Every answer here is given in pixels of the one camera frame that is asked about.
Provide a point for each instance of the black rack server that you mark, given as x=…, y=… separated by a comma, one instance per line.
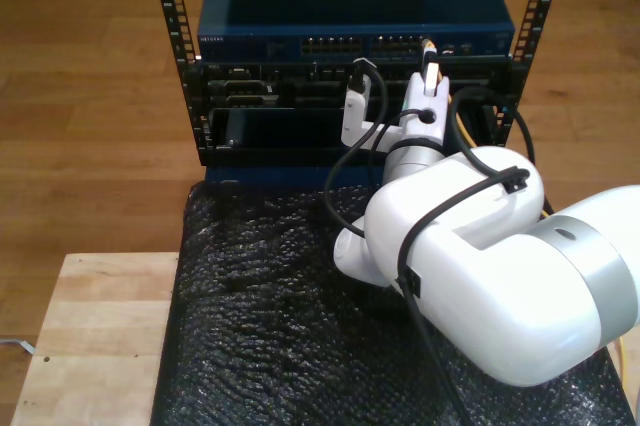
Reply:
x=280, y=91

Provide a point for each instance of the blue base board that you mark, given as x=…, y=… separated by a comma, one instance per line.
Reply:
x=270, y=175

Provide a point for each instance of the black bubble wrap mat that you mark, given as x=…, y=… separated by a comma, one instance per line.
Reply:
x=275, y=336

